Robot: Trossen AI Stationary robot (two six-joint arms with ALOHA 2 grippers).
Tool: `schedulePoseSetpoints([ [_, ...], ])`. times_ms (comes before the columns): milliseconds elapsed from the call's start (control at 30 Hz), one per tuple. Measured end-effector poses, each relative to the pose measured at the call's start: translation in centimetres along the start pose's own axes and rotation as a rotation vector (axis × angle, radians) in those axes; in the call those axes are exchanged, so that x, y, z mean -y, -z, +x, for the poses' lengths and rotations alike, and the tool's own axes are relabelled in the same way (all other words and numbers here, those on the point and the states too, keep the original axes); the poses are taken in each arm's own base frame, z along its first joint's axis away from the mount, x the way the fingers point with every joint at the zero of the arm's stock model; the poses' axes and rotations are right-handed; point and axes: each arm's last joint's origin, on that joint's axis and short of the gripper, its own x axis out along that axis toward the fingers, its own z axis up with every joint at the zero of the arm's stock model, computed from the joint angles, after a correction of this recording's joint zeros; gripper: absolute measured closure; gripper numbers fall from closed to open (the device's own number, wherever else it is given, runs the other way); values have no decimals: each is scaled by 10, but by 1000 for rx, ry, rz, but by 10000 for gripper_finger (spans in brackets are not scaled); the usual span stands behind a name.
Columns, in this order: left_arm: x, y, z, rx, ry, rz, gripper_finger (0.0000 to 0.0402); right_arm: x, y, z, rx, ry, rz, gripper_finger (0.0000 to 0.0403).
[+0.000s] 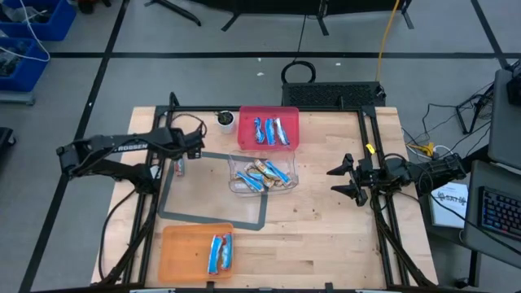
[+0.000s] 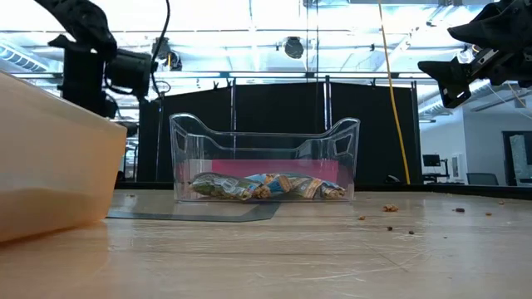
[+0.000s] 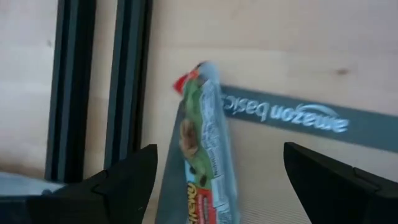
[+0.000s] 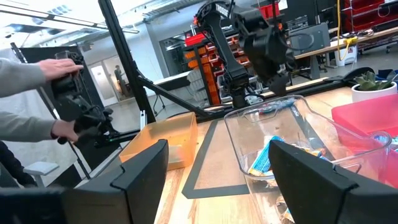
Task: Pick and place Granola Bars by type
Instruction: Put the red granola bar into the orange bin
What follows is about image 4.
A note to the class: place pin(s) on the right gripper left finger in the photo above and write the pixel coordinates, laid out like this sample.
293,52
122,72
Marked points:
124,202

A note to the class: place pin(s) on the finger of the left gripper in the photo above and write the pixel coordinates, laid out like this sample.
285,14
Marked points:
274,85
284,83

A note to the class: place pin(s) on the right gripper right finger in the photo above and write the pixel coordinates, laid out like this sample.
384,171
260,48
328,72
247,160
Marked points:
326,199

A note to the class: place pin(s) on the blue granola bar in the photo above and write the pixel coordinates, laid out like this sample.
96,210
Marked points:
273,107
264,158

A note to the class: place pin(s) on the person's forearm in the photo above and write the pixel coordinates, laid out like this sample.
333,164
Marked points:
25,126
18,77

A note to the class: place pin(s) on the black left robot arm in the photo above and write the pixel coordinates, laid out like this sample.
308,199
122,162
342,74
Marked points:
230,68

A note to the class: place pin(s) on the grey equipment box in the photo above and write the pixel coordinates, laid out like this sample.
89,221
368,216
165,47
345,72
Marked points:
317,40

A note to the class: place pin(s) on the clear plastic bin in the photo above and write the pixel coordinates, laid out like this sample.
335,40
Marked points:
342,146

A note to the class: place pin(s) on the white bucket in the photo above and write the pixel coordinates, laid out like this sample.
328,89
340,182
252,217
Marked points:
348,56

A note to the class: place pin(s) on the orange plastic bin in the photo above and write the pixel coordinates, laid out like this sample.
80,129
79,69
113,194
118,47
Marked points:
161,140

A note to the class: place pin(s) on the orange parts shelf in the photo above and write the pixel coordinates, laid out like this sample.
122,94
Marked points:
191,63

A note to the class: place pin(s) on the white stool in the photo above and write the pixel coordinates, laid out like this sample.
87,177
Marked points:
40,168

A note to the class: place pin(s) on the person's hand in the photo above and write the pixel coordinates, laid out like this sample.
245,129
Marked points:
59,68
63,130

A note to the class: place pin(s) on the black bordered mesh mat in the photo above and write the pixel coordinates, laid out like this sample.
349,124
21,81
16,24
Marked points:
217,191

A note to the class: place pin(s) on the wooden workbench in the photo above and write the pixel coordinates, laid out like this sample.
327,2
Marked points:
373,35

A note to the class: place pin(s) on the red shelving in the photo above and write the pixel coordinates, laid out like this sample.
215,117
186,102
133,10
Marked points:
363,12

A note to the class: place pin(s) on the person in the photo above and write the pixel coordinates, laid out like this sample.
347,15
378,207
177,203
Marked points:
119,81
12,165

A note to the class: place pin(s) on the black metal table frame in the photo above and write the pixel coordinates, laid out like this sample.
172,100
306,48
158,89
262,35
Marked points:
124,56

